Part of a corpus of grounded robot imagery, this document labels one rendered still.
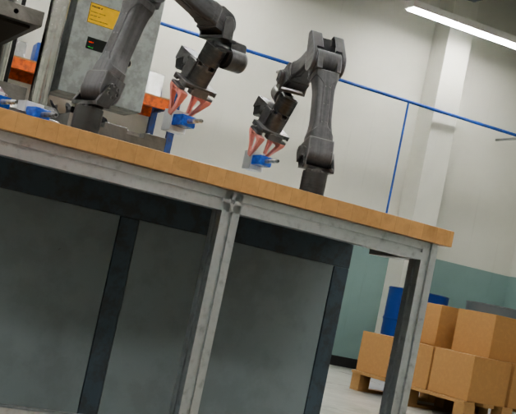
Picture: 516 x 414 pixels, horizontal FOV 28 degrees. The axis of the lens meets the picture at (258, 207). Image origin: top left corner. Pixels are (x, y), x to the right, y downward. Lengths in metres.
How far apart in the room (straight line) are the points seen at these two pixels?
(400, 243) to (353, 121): 8.16
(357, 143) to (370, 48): 0.99
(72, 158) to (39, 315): 0.56
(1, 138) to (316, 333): 1.17
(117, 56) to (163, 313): 0.70
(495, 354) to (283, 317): 4.56
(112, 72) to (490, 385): 5.19
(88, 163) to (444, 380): 5.28
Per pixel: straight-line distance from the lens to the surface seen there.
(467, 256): 11.36
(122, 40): 2.31
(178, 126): 2.57
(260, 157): 2.93
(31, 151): 2.06
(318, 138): 2.55
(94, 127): 2.25
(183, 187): 2.18
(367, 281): 10.70
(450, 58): 10.95
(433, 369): 7.23
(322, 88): 2.62
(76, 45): 3.49
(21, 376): 2.53
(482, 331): 7.29
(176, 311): 2.64
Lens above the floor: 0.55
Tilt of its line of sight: 5 degrees up
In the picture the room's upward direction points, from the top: 12 degrees clockwise
